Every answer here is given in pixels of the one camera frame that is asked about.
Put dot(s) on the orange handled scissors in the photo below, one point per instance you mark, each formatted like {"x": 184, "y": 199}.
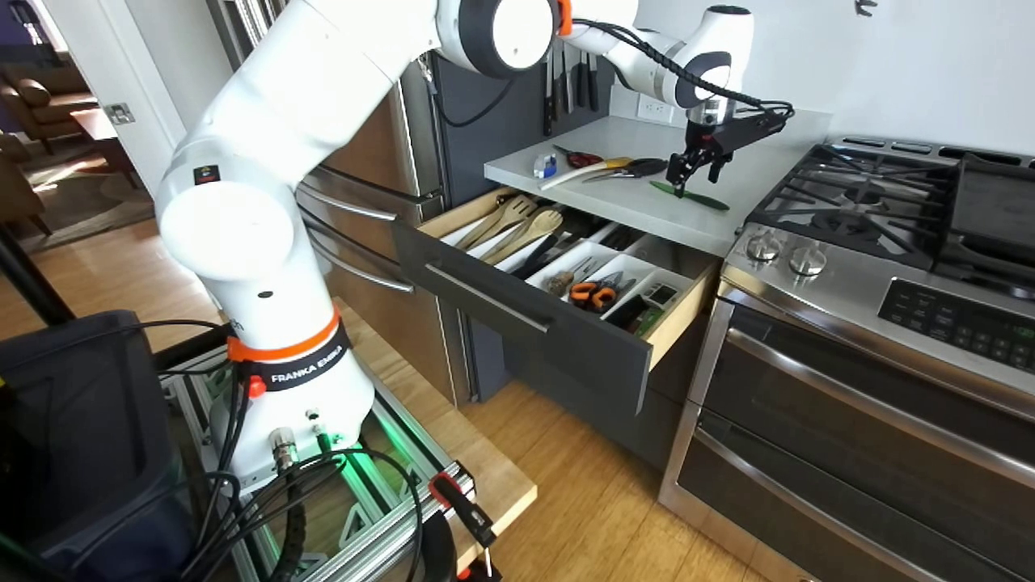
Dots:
{"x": 593, "y": 295}

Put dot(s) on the stainless steel refrigerator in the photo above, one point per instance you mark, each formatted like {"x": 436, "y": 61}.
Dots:
{"x": 376, "y": 216}

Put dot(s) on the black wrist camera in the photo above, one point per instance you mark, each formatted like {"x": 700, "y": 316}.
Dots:
{"x": 750, "y": 128}

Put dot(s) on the blue white small object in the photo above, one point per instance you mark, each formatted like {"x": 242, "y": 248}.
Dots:
{"x": 546, "y": 167}

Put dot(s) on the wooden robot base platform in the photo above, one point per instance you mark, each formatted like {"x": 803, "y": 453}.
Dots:
{"x": 408, "y": 405}

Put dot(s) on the yellow handled utensil on counter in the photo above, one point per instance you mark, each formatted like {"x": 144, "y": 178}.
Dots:
{"x": 630, "y": 167}

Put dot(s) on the stainless steel gas stove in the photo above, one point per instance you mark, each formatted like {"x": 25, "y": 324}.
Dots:
{"x": 865, "y": 394}

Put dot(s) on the black knife with green sheath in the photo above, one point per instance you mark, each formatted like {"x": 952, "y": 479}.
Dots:
{"x": 687, "y": 195}

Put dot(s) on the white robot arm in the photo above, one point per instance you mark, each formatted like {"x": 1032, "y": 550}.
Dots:
{"x": 298, "y": 104}

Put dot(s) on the green handled utensil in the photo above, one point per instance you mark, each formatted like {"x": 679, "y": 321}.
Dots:
{"x": 645, "y": 321}

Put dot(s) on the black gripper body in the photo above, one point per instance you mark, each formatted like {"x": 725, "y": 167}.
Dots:
{"x": 706, "y": 147}

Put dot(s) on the white cutlery organizer tray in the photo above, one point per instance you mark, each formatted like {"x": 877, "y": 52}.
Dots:
{"x": 636, "y": 264}

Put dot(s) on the wooden spoon in drawer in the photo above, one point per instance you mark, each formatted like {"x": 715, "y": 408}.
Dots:
{"x": 510, "y": 227}

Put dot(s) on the aluminium extrusion frame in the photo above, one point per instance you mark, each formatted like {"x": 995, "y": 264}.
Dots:
{"x": 315, "y": 503}

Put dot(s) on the grey kitchen drawer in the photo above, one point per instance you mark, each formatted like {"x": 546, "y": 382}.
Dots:
{"x": 549, "y": 340}

